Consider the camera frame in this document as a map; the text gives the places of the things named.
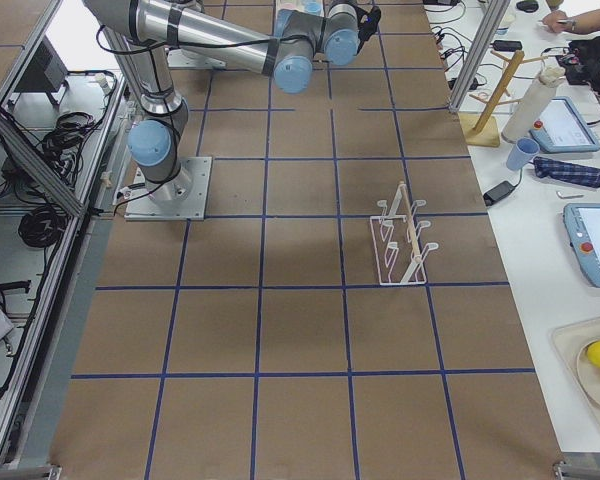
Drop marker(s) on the black power adapter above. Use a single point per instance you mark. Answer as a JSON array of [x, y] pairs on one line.
[[498, 192]]

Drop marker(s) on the light blue cup on desk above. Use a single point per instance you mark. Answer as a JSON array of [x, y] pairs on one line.
[[524, 151]]

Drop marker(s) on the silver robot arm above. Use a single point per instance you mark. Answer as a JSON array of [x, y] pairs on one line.
[[150, 27]]

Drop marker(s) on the person forearm black sleeve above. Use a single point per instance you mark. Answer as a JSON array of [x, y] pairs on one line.
[[586, 23]]

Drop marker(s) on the white roll with cap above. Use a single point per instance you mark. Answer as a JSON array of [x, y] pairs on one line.
[[536, 98]]

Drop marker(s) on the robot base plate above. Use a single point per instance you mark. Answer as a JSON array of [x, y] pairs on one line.
[[182, 198]]

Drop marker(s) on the aluminium frame post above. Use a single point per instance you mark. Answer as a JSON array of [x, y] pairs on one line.
[[495, 11]]

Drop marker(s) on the person hand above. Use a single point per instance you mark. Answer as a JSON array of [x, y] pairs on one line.
[[557, 22]]

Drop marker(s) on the metal allen key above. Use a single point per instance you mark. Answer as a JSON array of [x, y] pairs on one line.
[[568, 195]]

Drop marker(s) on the black computer mouse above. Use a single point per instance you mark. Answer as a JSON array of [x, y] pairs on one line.
[[527, 6]]

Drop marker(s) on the white wire cup rack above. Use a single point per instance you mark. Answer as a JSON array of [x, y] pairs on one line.
[[399, 253]]

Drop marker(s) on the wooden mug tree stand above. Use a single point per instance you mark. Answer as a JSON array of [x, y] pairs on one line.
[[482, 130]]

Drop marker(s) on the blue plaid cloth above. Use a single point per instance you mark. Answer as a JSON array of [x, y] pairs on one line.
[[567, 172]]

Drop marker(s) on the teach pendant tablet near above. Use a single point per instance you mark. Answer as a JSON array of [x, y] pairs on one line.
[[582, 224]]

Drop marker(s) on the black bag with wires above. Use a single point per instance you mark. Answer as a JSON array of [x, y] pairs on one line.
[[582, 64]]

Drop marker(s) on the teach pendant tablet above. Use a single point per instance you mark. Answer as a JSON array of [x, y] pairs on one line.
[[561, 129], [582, 224]]

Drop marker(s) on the beige tray with bowl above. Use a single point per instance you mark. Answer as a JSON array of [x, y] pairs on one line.
[[571, 343]]

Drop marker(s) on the teach pendant tablet far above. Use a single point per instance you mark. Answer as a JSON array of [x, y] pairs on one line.
[[561, 129]]

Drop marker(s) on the cream plastic tray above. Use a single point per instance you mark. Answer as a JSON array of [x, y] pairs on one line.
[[314, 7]]

